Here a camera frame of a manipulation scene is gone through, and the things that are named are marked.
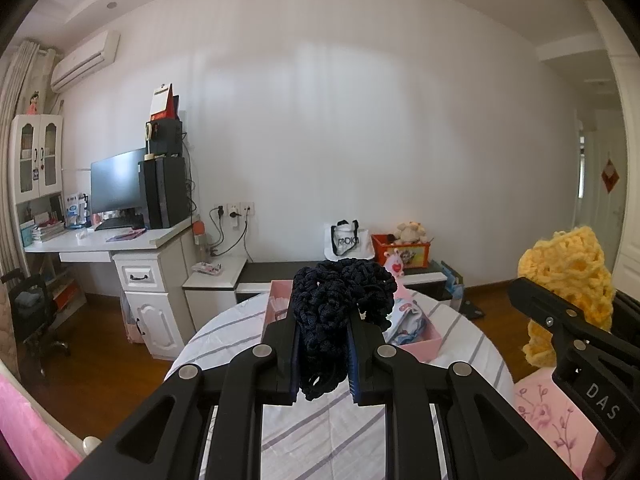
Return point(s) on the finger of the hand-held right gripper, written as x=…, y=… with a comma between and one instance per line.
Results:
x=555, y=317
x=627, y=317

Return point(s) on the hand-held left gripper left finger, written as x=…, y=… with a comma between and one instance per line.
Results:
x=280, y=370

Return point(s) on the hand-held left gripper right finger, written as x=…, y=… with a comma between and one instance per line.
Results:
x=365, y=375

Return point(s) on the yellow crochet piece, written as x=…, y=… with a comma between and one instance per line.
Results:
x=570, y=260

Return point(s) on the cartoon print baby cloth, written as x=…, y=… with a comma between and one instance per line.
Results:
x=407, y=320

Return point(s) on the black crochet piece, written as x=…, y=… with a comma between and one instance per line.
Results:
x=325, y=310

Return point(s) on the pink cardboard box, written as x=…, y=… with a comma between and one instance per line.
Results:
x=280, y=290

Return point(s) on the person's right hand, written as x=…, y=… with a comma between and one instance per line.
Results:
x=597, y=460

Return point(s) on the pink floral blanket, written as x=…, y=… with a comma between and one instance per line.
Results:
x=545, y=410

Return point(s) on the black floor scale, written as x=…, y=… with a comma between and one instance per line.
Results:
x=472, y=309

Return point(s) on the black white tv stand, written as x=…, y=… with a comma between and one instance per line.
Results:
x=270, y=272

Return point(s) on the white low cabinet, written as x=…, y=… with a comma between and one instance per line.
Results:
x=215, y=287

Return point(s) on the blue packets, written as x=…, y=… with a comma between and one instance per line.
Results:
x=452, y=285

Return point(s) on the pink bunny toy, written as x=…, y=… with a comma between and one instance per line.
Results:
x=395, y=266

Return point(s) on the white door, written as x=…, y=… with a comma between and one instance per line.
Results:
x=595, y=200

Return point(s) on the small printed pink case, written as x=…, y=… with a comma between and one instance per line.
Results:
x=207, y=268

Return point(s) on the orange toy box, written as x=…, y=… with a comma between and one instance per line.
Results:
x=415, y=255

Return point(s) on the white tote bag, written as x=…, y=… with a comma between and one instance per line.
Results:
x=350, y=245

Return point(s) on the red door ornament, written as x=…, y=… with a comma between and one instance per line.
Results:
x=610, y=175

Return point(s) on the white desk with drawers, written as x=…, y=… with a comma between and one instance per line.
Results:
x=160, y=285

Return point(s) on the beige plush toy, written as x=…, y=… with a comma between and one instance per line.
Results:
x=410, y=232

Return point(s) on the orange white bottle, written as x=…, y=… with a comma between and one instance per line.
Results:
x=199, y=234

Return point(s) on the pink flat pouch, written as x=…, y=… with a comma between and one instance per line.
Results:
x=125, y=235

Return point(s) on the black computer tower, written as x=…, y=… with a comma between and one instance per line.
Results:
x=165, y=192

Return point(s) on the black keyboard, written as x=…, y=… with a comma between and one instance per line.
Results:
x=120, y=224

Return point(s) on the orange storage box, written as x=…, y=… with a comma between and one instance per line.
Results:
x=66, y=296

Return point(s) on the black computer monitor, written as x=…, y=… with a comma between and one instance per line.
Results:
x=117, y=180

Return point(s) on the black box stack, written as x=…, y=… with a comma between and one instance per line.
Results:
x=167, y=139

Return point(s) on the black office chair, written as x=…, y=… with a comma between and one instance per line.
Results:
x=30, y=310

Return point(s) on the blue white product box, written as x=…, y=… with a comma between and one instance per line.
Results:
x=77, y=210

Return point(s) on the plain pink bedding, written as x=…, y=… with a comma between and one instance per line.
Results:
x=25, y=425

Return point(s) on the stack of books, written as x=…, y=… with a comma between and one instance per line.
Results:
x=47, y=231

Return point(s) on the red white desk calendar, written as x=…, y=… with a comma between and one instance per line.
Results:
x=162, y=102

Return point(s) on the white hutch cabinet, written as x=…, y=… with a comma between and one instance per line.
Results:
x=35, y=160

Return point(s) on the pink doll figure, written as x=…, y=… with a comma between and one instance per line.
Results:
x=35, y=104

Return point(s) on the white air conditioner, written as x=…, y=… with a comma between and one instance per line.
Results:
x=85, y=60

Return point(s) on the white arched door frame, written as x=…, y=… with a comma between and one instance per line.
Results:
x=627, y=160

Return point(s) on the white wall outlet strip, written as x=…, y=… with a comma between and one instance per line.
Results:
x=232, y=209

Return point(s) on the white bed frame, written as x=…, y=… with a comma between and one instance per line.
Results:
x=90, y=444

